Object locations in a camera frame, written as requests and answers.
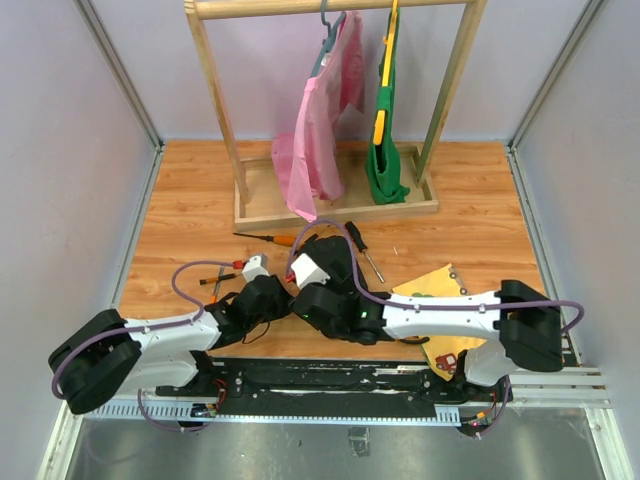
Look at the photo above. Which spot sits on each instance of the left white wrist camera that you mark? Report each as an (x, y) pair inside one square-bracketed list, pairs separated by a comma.
[(255, 266)]

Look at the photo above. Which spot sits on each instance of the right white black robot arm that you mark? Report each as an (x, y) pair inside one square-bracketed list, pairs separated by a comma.
[(519, 328)]

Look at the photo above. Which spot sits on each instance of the orange handled awl screwdriver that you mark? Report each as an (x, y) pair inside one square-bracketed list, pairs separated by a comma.
[(281, 240)]

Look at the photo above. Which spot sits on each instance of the teal clothes hanger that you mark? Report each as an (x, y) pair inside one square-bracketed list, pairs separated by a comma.
[(330, 39)]

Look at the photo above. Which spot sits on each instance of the wooden clothes rack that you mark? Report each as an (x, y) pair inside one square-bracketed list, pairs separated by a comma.
[(340, 160)]

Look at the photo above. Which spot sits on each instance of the small orange black screwdriver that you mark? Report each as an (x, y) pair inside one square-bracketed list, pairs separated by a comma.
[(210, 280)]

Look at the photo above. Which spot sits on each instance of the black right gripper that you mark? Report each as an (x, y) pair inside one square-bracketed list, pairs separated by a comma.
[(324, 285)]

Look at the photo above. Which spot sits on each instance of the black plastic tool case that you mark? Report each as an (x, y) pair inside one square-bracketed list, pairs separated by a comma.
[(333, 255)]

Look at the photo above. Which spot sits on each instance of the green garment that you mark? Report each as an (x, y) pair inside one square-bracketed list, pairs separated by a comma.
[(383, 164)]

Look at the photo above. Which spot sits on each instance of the orange handled needle nose pliers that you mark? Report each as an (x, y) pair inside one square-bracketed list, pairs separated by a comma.
[(415, 340)]

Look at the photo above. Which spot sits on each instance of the black orange handled screwdriver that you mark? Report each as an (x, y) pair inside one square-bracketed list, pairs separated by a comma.
[(357, 239)]

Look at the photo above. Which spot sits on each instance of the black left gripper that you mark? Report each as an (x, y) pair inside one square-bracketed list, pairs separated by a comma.
[(282, 306)]

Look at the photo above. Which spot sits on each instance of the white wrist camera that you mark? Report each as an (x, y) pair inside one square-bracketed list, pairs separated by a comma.
[(306, 271), (255, 266)]

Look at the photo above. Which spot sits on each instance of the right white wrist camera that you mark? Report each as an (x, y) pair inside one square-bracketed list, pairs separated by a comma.
[(306, 271)]

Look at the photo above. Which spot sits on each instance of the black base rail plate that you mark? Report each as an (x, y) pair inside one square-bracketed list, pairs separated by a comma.
[(241, 377)]

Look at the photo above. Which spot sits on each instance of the yellow cartoon cloth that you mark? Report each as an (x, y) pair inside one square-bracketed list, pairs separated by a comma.
[(441, 352)]

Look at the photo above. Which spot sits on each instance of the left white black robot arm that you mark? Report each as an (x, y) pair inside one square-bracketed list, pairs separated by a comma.
[(112, 355)]

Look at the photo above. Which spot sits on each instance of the pink garment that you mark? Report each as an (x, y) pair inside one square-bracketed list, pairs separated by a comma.
[(304, 160)]

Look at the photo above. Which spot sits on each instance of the slotted aluminium cable duct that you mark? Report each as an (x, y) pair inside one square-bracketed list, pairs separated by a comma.
[(338, 409)]

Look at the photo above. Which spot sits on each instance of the yellow clothes hanger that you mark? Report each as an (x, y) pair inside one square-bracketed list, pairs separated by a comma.
[(384, 93)]

